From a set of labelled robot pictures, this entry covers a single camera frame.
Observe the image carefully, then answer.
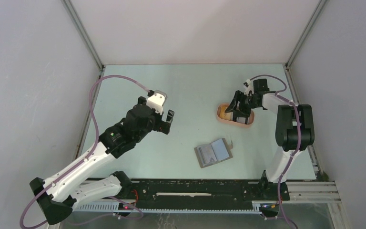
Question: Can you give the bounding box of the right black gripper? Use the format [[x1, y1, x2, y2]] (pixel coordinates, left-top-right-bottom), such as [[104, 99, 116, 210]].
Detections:
[[225, 90, 260, 118]]

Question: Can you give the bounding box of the white card with stripe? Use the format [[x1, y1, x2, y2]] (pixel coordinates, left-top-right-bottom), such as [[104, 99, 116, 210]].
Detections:
[[232, 115, 250, 125]]

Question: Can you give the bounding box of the grey card holder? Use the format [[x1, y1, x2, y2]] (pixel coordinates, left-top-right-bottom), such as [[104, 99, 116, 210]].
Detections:
[[194, 138, 233, 168]]

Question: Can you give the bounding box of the white credit card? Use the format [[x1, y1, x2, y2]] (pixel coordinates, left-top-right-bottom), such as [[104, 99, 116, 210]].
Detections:
[[199, 145, 217, 165]]

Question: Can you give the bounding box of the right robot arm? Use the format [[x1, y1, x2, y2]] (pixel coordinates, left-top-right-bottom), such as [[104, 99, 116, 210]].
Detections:
[[218, 74, 315, 199]]

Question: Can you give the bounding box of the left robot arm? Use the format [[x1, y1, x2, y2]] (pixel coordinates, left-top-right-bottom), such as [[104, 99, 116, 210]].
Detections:
[[30, 91, 174, 225]]

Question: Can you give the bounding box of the pink oval tray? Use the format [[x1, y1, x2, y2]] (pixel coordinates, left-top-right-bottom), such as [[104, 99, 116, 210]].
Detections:
[[216, 103, 254, 128]]

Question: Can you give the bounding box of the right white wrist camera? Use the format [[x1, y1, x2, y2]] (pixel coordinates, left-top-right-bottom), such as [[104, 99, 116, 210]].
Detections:
[[244, 79, 254, 96]]

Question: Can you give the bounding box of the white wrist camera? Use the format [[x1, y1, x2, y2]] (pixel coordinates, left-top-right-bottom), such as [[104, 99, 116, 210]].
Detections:
[[244, 79, 254, 96], [146, 90, 167, 115]]

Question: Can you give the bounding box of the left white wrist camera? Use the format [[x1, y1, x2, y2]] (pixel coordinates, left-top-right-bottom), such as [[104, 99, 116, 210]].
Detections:
[[146, 90, 167, 115]]

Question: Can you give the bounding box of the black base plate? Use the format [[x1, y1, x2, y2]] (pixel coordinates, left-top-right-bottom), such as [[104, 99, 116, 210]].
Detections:
[[116, 179, 290, 210]]

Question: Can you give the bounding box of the aluminium frame rail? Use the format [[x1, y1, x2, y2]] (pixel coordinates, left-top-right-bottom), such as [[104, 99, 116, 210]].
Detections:
[[284, 181, 340, 202]]

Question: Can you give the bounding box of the right corner frame post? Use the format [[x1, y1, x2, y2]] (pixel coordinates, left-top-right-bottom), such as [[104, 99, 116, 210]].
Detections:
[[285, 0, 329, 69]]

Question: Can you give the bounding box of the corner frame post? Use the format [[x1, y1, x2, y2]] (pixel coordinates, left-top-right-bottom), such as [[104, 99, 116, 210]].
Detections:
[[61, 0, 104, 71], [285, 0, 329, 69]]

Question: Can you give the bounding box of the left corner frame post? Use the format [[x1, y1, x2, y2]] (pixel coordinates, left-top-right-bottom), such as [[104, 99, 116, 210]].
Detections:
[[61, 0, 104, 71]]

